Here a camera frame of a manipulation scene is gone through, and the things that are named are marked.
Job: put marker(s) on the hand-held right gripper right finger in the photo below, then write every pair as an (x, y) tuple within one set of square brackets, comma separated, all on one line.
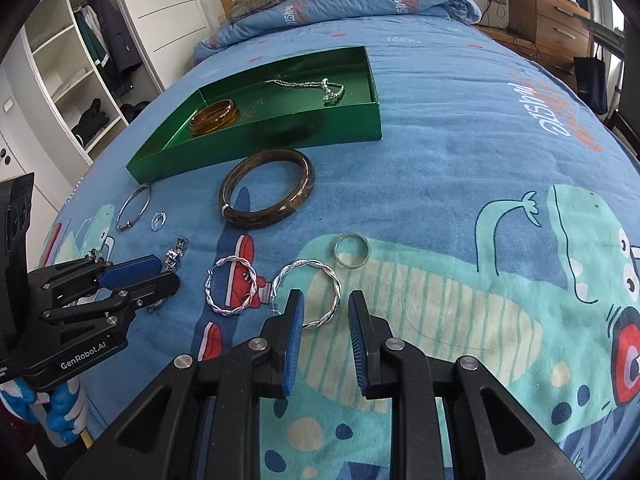
[(357, 340)]

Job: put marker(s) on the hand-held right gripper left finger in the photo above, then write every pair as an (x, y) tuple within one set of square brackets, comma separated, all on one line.
[(295, 340)]

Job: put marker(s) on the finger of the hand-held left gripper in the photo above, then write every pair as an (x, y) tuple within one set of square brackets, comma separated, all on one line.
[(155, 287), (130, 270)]

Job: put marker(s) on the twisted silver bangle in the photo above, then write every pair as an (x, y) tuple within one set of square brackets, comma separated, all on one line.
[(337, 292), (232, 259)]

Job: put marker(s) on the dark brown bangle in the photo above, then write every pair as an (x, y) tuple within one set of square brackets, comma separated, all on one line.
[(260, 221)]

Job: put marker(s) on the green tray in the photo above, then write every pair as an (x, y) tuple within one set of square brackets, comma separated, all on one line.
[(300, 122)]

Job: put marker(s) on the person's left hand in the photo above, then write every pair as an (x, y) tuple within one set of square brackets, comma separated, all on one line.
[(62, 410)]

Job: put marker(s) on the thin silver bangle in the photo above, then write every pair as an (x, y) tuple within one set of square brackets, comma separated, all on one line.
[(122, 226)]

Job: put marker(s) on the black folded clothes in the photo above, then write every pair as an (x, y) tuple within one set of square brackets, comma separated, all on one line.
[(90, 120)]

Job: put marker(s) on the white door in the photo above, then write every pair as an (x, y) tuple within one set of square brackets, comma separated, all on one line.
[(30, 150)]

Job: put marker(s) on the black clothes pile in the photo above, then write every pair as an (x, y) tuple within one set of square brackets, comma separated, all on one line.
[(134, 111)]

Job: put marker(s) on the amber bangle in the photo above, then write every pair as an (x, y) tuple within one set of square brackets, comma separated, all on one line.
[(210, 127)]

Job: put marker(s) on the white folded clothes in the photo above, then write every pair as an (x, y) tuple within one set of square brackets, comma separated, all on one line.
[(72, 85)]

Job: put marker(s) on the dark hanging jacket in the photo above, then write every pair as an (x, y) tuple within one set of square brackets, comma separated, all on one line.
[(117, 45)]

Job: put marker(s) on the green white hanging garment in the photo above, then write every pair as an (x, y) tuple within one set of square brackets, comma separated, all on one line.
[(92, 40)]

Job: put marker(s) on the white open wardrobe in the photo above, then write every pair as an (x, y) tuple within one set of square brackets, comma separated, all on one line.
[(175, 20)]

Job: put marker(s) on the grey-brown fur garment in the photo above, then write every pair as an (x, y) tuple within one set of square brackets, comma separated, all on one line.
[(255, 2)]

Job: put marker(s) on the folded blue quilt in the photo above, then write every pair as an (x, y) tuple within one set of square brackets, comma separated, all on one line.
[(350, 10)]

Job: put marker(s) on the wooden nightstand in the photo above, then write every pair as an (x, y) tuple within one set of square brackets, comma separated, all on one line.
[(500, 37)]

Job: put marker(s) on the black tote bag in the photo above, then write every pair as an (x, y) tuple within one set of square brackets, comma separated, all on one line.
[(590, 82)]

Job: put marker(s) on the wooden drawer cabinet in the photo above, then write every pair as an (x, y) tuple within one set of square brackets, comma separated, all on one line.
[(550, 25)]

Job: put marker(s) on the glass desk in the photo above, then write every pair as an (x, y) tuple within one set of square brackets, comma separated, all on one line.
[(600, 27)]

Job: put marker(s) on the light switch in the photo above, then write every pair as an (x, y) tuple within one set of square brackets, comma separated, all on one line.
[(8, 105)]

